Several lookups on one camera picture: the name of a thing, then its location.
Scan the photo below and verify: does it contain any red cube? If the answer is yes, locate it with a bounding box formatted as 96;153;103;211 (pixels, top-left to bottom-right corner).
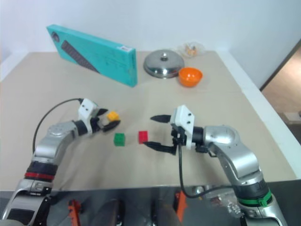
138;130;150;145

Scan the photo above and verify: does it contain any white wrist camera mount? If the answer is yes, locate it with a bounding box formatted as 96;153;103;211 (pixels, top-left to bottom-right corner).
169;105;197;150
78;98;99;137

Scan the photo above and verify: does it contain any brown wooden door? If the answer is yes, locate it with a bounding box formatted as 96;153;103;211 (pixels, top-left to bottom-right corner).
259;39;301;93

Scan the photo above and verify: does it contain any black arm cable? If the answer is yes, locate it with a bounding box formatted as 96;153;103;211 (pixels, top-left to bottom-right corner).
32;98;85;154
177;143;236;199

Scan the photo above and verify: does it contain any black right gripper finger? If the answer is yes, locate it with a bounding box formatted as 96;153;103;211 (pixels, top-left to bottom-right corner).
143;141;177;156
150;114;171;124

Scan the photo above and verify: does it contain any yellow cube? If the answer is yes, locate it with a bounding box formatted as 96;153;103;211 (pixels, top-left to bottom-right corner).
106;111;119;123

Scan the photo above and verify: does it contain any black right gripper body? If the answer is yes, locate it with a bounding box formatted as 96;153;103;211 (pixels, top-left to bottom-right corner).
170;124;188;147

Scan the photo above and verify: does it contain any clear plastic snack container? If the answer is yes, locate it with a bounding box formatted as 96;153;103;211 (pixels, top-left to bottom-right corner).
177;40;208;58

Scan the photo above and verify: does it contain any teal keyboard box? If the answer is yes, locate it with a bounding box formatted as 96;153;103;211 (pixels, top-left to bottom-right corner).
46;24;138;88

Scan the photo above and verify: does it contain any orange plastic bowl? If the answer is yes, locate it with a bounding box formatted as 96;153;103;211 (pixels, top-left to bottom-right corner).
178;66;204;88

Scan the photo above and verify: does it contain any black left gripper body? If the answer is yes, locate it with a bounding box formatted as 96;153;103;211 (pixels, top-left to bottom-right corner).
90;112;105;133

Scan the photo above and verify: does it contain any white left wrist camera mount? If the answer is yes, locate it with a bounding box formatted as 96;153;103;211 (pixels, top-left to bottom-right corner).
78;98;99;137

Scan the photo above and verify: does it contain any crumpled clear plastic bag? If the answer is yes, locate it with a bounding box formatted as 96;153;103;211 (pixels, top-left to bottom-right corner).
224;199;243;215

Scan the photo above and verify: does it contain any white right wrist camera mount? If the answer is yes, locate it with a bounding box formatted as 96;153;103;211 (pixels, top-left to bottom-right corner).
169;105;197;150

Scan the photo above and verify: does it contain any stainless steel lid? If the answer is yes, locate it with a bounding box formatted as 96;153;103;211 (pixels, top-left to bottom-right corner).
143;48;185;79

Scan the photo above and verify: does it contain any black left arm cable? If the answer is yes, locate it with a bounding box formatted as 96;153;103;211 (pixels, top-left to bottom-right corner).
32;98;85;154

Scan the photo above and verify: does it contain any green cube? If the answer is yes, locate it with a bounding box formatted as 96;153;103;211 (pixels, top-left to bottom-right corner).
113;132;126;147

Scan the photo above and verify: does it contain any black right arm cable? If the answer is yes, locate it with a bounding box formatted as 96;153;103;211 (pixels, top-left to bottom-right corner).
177;143;236;199

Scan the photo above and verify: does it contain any orange black tool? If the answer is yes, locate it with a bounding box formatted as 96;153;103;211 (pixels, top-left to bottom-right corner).
174;190;189;223
67;199;83;226

